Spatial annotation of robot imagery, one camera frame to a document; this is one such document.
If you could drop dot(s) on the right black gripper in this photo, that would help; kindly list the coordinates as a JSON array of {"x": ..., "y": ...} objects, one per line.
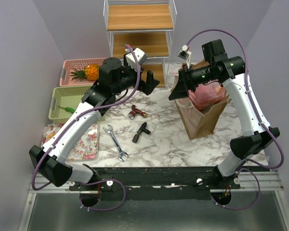
[{"x": 185, "y": 81}]

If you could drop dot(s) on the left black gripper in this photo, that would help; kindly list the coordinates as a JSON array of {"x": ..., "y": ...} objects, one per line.
[{"x": 147, "y": 88}]

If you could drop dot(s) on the pink plastic bag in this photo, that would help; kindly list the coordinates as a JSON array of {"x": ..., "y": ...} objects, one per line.
[{"x": 206, "y": 95}]

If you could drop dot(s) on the brown paper grocery bag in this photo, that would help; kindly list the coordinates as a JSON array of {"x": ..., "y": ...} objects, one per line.
[{"x": 199, "y": 124}]

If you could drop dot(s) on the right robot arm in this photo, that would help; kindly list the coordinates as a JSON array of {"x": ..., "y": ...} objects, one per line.
[{"x": 230, "y": 73}]

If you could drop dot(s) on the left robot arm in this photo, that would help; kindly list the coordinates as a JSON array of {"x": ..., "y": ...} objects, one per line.
[{"x": 115, "y": 76}]

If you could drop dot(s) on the toy pineapple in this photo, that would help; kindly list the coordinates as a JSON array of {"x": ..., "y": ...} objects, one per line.
[{"x": 90, "y": 73}]

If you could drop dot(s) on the silver open-end wrench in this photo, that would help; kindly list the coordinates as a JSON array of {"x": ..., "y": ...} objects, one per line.
[{"x": 121, "y": 153}]

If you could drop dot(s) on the pink plastic basket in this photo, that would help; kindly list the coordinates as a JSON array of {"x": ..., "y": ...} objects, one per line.
[{"x": 76, "y": 64}]

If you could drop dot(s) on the green plastic basket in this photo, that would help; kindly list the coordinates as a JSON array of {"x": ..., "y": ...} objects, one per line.
[{"x": 63, "y": 97}]

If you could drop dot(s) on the green chili pepper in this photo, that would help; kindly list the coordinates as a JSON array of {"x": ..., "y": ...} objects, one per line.
[{"x": 68, "y": 109}]

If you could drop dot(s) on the floral tray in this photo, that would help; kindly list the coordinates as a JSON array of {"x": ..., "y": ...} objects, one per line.
[{"x": 85, "y": 149}]

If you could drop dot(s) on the orange bread toy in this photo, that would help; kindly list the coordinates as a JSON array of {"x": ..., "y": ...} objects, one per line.
[{"x": 51, "y": 135}]

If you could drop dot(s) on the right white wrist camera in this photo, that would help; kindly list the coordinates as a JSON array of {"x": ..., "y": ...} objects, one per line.
[{"x": 185, "y": 53}]

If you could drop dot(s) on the black T-handle tool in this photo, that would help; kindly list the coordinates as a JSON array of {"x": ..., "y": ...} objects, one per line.
[{"x": 141, "y": 130}]

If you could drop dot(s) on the white wire wooden shelf rack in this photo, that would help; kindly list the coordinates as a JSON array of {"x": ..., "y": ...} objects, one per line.
[{"x": 144, "y": 24}]

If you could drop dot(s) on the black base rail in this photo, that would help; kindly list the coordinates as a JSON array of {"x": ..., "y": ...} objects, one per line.
[{"x": 154, "y": 183}]

